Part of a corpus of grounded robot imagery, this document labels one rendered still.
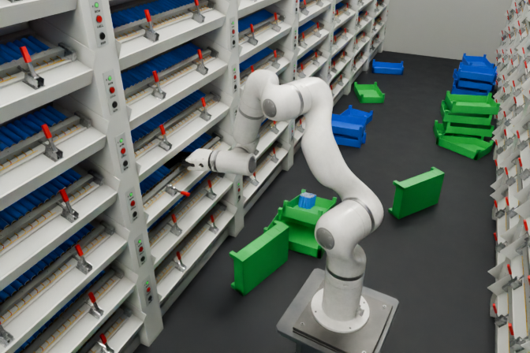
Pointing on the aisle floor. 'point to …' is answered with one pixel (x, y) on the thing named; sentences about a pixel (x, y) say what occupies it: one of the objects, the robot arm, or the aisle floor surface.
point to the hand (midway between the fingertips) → (181, 157)
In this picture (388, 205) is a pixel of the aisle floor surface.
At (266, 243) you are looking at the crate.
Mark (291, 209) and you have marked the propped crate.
